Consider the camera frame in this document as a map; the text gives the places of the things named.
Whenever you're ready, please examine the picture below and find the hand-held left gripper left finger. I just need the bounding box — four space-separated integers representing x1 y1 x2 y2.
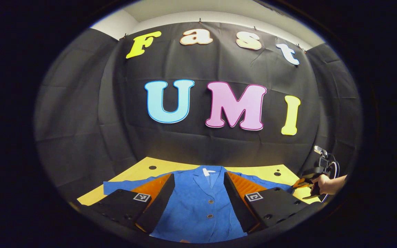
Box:
97 173 176 234

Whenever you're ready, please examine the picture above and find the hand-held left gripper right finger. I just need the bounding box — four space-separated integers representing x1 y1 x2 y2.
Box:
223 171 311 234

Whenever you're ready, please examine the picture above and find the blue button shirt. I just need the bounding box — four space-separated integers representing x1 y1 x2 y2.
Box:
103 165 294 244

